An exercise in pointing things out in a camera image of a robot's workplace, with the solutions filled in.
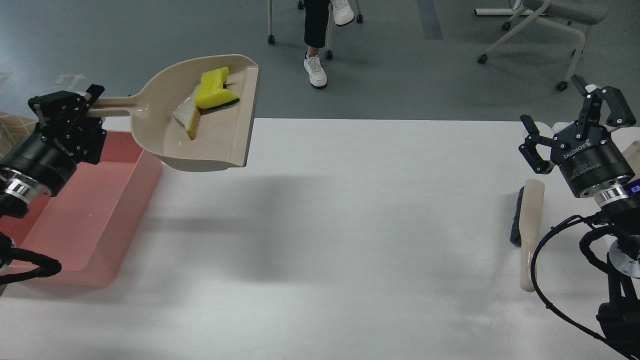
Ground yellow green sponge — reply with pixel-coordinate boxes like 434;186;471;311
193;66;240;110

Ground seated person legs white sneakers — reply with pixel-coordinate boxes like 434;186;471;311
303;0;355;89

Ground beige hand brush black bristles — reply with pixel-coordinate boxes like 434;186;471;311
509;178;546;293

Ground pink plastic bin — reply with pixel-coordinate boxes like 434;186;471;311
1;131;163;289

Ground beige patterned cloth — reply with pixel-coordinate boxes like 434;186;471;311
0;112;39;160

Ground white rolling chair frame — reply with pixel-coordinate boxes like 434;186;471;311
477;0;611;92

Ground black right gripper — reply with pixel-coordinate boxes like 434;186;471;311
518;75;637;198

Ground beige plastic dustpan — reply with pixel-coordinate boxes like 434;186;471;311
87;54;259;173

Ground beige stone block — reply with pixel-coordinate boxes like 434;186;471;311
622;140;640;182

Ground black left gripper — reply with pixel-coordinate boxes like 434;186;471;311
1;84;106;198

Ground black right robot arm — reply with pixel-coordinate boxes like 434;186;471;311
510;75;639;360

